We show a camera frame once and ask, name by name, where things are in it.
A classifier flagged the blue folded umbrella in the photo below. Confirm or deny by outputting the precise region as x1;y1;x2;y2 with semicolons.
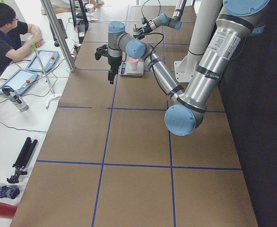
0;185;20;199

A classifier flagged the black keyboard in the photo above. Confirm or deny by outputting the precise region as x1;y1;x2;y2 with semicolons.
50;18;68;41

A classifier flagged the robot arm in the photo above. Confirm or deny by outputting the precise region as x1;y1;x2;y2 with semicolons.
133;0;187;40
104;0;269;136

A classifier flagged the seated person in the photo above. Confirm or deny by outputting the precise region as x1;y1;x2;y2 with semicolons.
0;3;43;76

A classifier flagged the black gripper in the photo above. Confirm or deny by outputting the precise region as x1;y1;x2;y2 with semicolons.
108;56;122;85
133;23;152;39

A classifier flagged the brown paper table cover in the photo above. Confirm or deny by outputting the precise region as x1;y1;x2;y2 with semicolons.
11;0;257;227

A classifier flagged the far teach pendant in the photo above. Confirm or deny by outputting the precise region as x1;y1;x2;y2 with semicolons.
26;50;59;72

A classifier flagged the aluminium frame post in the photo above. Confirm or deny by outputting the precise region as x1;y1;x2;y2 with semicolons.
41;0;76;72

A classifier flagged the green tipped metal rod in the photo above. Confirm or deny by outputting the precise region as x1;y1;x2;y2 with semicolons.
32;44;62;109

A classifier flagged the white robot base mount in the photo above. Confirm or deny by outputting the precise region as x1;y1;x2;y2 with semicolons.
174;0;223;83

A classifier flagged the pink cup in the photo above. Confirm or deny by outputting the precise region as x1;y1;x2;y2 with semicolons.
128;57;139;70

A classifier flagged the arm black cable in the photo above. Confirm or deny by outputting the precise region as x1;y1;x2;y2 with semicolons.
121;32;174;95
141;0;164;24

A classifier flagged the red cylinder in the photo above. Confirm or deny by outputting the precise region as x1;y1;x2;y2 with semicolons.
0;202;18;219

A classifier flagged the teach pendant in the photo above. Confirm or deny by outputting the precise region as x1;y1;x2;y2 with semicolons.
26;50;59;72
0;69;38;95

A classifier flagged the clear water bottle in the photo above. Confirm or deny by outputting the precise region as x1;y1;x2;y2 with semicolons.
1;85;29;112

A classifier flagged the near teach pendant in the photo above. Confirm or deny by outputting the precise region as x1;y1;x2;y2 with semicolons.
0;69;38;95

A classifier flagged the black tripod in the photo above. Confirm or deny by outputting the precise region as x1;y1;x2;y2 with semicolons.
7;137;38;183

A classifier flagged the black box with label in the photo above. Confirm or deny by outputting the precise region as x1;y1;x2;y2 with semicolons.
77;23;89;44

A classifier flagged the white kitchen scale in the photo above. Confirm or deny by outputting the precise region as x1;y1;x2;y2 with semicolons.
118;61;144;76

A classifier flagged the clear glass sauce bottle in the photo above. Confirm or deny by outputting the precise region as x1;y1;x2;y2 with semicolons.
133;23;140;35

